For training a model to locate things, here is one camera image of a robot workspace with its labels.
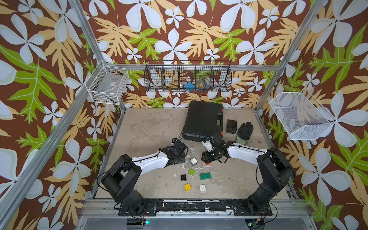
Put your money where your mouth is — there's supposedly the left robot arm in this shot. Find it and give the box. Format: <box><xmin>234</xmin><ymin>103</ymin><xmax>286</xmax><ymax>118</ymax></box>
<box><xmin>99</xmin><ymin>139</ymin><xmax>188</xmax><ymax>209</ymax></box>

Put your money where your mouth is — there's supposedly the yellow lego brick lower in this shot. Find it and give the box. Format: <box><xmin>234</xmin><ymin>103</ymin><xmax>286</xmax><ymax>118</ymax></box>
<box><xmin>184</xmin><ymin>184</ymin><xmax>192</xmax><ymax>191</ymax></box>

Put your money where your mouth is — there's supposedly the white wire basket left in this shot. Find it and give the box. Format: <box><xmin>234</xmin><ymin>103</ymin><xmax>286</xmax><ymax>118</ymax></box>
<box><xmin>87</xmin><ymin>65</ymin><xmax>129</xmax><ymax>105</ymax></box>

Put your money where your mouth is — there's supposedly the small black box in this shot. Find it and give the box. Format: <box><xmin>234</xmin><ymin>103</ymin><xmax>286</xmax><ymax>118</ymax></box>
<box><xmin>226</xmin><ymin>119</ymin><xmax>238</xmax><ymax>134</ymax></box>

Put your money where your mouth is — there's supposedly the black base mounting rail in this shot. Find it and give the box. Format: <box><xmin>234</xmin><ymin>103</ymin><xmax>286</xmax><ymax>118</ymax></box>
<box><xmin>118</xmin><ymin>198</ymin><xmax>273</xmax><ymax>217</ymax></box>

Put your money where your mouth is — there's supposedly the blue object in basket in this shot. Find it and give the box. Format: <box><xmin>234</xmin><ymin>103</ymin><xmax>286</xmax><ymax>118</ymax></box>
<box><xmin>184</xmin><ymin>83</ymin><xmax>196</xmax><ymax>92</ymax></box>

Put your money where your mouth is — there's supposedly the white mesh basket right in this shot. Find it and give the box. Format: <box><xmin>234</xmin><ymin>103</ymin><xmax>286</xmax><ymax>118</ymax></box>
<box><xmin>269</xmin><ymin>89</ymin><xmax>333</xmax><ymax>140</ymax></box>

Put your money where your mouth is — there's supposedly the black plastic tool case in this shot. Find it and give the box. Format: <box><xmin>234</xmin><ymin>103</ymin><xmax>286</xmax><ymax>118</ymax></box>
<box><xmin>183</xmin><ymin>101</ymin><xmax>224</xmax><ymax>142</ymax></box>

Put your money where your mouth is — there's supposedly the black work glove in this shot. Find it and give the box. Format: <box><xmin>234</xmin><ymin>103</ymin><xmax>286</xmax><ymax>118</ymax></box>
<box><xmin>236</xmin><ymin>122</ymin><xmax>254</xmax><ymax>145</ymax></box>

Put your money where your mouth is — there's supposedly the dark green lego brick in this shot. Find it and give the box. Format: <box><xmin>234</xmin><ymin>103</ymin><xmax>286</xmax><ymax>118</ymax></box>
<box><xmin>199</xmin><ymin>172</ymin><xmax>211</xmax><ymax>181</ymax></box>

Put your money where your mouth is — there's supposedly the light green lego brick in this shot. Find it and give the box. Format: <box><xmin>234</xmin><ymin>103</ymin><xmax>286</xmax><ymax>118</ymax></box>
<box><xmin>188</xmin><ymin>169</ymin><xmax>195</xmax><ymax>176</ymax></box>

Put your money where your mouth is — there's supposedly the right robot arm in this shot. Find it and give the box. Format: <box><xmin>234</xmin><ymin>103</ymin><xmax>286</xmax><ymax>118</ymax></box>
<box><xmin>201</xmin><ymin>134</ymin><xmax>296</xmax><ymax>215</ymax></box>

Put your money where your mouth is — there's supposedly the black lego brick left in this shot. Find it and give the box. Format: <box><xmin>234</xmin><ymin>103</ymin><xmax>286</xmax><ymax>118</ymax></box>
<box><xmin>180</xmin><ymin>174</ymin><xmax>187</xmax><ymax>181</ymax></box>

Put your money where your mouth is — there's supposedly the black wire basket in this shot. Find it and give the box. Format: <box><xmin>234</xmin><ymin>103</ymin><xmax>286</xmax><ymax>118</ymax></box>
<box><xmin>143</xmin><ymin>60</ymin><xmax>232</xmax><ymax>93</ymax></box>

